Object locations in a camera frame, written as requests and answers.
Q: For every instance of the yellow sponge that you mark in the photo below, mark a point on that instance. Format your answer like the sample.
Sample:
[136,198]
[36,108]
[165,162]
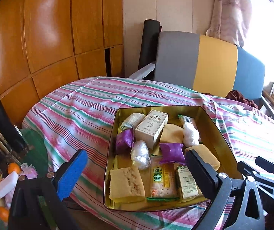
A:
[205,154]
[171,134]

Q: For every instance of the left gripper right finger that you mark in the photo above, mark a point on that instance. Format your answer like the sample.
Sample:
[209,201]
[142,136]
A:
[247,210]

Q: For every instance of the gold tin box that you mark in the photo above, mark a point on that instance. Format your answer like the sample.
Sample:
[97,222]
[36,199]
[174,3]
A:
[210,136]

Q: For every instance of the small green white box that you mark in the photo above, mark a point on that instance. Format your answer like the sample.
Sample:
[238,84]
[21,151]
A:
[186,185]

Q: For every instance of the white oval case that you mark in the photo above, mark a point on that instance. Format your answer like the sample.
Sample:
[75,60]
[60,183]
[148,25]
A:
[8,184]

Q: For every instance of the large white medicine box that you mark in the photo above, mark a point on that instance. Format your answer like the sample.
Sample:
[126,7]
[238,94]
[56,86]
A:
[150,128]

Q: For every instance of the purple snack packet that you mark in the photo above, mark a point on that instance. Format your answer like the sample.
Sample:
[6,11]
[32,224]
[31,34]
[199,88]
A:
[124,141]
[172,153]

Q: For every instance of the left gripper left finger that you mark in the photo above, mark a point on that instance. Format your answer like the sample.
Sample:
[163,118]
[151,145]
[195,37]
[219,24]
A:
[38,203]

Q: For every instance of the grey yellow blue chair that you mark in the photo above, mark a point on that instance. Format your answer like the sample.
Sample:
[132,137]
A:
[206,65]

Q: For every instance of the black rolled mat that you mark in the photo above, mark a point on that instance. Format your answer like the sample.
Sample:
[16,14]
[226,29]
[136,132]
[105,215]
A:
[149,43]

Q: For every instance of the wooden wardrobe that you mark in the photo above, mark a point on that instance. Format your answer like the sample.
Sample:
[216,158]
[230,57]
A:
[45,44]

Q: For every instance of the orange fruit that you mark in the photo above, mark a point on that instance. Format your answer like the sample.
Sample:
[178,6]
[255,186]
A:
[14,167]

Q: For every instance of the yellow sponge block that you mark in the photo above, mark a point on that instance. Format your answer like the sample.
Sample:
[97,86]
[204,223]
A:
[126,185]

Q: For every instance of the white plastic ball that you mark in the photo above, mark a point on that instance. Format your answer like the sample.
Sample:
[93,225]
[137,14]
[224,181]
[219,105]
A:
[140,156]
[190,135]

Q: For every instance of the striped bed sheet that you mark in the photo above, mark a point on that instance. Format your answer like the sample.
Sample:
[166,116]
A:
[80,115]

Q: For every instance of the yellow green biscuit packet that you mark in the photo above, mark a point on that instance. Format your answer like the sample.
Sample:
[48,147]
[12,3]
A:
[163,182]

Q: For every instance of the cracker packet green ends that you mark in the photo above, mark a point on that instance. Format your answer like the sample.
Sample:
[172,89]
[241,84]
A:
[183,119]

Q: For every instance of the dark red cloth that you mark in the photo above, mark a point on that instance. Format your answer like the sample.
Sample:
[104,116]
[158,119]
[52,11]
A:
[235,95]

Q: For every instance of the black bottle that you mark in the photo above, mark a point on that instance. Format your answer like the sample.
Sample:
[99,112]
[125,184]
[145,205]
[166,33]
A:
[9,132]

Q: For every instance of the beige bandage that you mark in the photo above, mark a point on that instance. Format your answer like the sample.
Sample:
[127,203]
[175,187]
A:
[132,121]

